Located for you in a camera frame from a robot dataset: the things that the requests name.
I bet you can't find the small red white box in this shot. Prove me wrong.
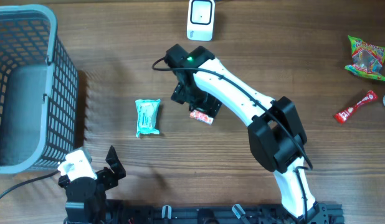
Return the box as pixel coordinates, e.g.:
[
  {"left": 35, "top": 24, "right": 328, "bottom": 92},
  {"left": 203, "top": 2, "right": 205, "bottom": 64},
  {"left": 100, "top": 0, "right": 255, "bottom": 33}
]
[{"left": 189, "top": 110, "right": 214, "bottom": 125}]

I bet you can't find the teal white tissue pack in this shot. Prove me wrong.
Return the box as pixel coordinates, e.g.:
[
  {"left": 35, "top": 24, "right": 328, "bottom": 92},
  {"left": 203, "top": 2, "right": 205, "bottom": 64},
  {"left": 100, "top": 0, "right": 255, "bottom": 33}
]
[{"left": 135, "top": 99, "right": 161, "bottom": 137}]

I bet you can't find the red stick sachet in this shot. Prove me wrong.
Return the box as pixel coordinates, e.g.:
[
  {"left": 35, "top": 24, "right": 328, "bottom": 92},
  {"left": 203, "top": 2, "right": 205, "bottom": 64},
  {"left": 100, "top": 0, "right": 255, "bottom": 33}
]
[{"left": 333, "top": 90, "right": 378, "bottom": 124}]

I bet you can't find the Haribo gummy bag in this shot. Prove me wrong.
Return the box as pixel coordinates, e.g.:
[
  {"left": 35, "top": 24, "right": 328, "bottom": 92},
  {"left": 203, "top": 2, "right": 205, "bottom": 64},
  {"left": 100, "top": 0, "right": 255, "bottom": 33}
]
[{"left": 345, "top": 35, "right": 385, "bottom": 82}]

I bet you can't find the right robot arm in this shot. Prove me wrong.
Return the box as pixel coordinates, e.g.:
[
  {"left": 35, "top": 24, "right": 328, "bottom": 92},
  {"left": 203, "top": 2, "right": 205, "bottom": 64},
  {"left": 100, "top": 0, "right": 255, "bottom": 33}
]
[{"left": 164, "top": 44, "right": 316, "bottom": 218}]

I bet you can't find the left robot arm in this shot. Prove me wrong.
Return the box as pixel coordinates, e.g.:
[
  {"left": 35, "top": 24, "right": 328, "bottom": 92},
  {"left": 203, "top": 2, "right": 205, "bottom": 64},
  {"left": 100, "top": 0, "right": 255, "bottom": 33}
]
[{"left": 57, "top": 146, "right": 126, "bottom": 223}]

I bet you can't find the white barcode scanner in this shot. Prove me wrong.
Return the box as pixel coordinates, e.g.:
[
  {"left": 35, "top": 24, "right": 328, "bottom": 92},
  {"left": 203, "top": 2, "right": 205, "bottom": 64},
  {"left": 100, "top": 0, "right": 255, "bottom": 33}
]
[{"left": 186, "top": 0, "right": 216, "bottom": 42}]

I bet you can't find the grey plastic mesh basket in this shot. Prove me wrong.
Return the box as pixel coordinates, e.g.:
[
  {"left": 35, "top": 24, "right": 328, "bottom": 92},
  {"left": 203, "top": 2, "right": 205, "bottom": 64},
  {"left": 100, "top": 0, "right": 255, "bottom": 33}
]
[{"left": 0, "top": 4, "right": 79, "bottom": 174}]

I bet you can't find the black left camera cable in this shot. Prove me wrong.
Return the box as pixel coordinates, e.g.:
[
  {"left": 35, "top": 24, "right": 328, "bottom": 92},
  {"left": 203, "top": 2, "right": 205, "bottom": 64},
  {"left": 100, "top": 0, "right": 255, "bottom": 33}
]
[{"left": 0, "top": 169, "right": 61, "bottom": 208}]

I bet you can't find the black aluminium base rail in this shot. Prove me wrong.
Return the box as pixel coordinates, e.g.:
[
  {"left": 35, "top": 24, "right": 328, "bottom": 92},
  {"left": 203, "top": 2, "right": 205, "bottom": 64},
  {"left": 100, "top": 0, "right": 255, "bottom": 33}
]
[{"left": 110, "top": 203, "right": 345, "bottom": 224}]

